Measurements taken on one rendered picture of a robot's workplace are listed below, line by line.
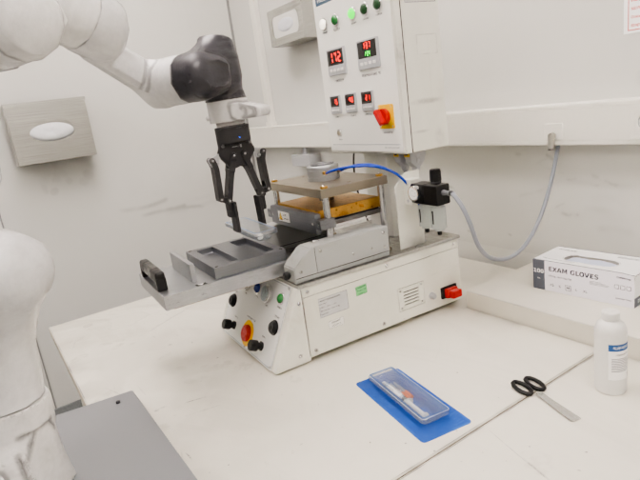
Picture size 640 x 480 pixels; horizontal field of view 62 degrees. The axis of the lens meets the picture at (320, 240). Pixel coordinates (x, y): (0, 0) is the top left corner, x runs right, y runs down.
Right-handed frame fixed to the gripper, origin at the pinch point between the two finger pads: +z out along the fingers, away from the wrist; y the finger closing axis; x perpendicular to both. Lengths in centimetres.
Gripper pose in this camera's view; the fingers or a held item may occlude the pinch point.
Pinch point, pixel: (248, 214)
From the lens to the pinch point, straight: 123.0
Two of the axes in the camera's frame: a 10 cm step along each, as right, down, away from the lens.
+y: -8.5, 2.6, -4.5
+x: 5.0, 1.6, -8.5
